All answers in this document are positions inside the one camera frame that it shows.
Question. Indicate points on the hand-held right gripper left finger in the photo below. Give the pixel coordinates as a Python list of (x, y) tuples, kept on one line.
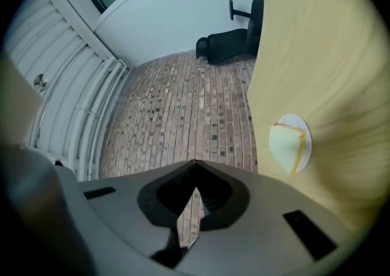
[(122, 217)]

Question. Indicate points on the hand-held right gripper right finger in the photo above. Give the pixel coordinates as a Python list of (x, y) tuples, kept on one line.
[(259, 238)]

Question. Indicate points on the light wooden table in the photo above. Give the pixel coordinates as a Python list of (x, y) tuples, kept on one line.
[(329, 70)]

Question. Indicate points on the black office chair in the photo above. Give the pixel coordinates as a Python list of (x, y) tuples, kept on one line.
[(228, 44)]

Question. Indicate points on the pale sandwich slice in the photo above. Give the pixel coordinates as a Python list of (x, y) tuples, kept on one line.
[(283, 143)]

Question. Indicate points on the round metal ceiling fixture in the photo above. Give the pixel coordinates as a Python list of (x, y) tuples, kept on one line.
[(40, 82)]

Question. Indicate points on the white round plate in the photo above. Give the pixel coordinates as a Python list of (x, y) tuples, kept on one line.
[(307, 143)]

